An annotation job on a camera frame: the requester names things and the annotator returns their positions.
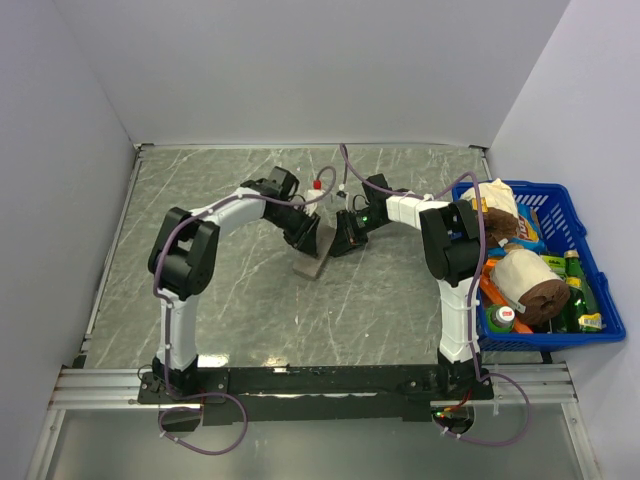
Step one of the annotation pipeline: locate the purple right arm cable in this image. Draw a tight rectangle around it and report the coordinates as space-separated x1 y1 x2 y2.
338 143 531 447

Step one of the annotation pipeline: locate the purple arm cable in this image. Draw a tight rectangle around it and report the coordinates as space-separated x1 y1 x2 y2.
338 143 531 447
152 165 337 456

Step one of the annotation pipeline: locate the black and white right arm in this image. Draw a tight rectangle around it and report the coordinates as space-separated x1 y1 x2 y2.
329 174 486 398

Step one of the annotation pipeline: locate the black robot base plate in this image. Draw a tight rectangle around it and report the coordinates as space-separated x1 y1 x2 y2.
138 365 494 426

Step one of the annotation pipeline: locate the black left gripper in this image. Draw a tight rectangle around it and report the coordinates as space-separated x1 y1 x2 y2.
267 204 321 259

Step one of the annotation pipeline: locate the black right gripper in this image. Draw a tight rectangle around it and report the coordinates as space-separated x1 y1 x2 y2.
329 209 387 257

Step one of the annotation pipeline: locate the green glass bottle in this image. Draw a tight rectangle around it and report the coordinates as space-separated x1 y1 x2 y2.
552 250 601 333

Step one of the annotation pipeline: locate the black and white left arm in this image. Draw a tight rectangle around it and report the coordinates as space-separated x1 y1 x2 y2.
148 167 330 402

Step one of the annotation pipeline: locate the yellow green snack packet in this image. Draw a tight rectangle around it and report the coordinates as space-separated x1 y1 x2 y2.
577 313 603 333

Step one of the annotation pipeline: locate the grey-brown glasses case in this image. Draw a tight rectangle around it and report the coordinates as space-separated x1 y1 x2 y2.
293 225 336 281

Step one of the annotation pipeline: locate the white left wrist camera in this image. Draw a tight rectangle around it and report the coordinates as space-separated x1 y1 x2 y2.
304 179 325 206

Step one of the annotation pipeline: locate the aluminium frame rail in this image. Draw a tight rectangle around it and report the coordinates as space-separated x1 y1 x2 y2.
48 364 578 410

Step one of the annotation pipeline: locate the brown plush toy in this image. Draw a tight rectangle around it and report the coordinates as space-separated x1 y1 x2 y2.
483 207 518 249

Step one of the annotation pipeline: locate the green bottle red cap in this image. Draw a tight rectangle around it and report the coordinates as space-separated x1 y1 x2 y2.
486 305 516 333

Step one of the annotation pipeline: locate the blue Lays chip bag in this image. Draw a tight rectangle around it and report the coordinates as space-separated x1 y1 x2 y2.
510 203 546 254

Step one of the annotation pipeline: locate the blue plastic basket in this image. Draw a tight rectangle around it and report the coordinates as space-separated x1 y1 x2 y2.
476 180 626 352

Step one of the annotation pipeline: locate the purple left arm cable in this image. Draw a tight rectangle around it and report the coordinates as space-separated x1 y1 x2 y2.
152 165 337 456

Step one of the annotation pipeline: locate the orange snack package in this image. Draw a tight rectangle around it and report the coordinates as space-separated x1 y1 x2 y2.
480 258 533 334

